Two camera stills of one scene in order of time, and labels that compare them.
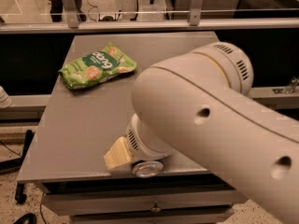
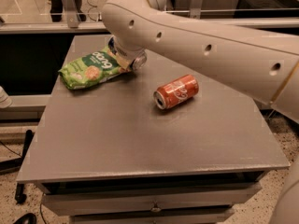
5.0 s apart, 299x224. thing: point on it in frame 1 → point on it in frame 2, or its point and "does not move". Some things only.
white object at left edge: x=6 y=100 does not move
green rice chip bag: x=96 y=67 does not move
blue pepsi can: x=146 y=169 → x=133 y=59
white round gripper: x=135 y=142 → x=127 y=54
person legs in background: x=57 y=6 does not move
